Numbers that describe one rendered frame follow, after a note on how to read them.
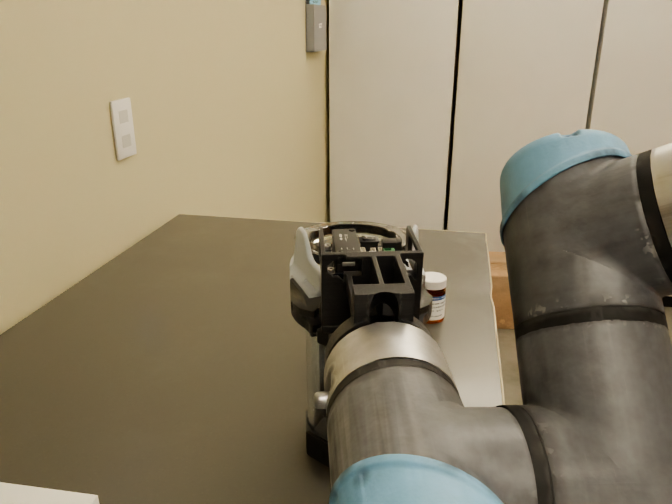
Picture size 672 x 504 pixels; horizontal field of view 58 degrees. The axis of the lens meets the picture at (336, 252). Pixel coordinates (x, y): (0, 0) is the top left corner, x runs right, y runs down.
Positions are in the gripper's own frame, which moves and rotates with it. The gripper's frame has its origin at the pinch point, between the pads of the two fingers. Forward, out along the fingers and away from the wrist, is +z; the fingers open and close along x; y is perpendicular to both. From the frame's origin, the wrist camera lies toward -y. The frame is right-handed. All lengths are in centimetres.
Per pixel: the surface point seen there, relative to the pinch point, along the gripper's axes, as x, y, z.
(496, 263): -89, -97, 205
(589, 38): -125, 4, 224
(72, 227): 45, -15, 51
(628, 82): -144, -15, 218
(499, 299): -87, -108, 189
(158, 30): 35, 15, 91
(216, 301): 18.4, -22.4, 35.0
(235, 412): 12.7, -20.9, 5.3
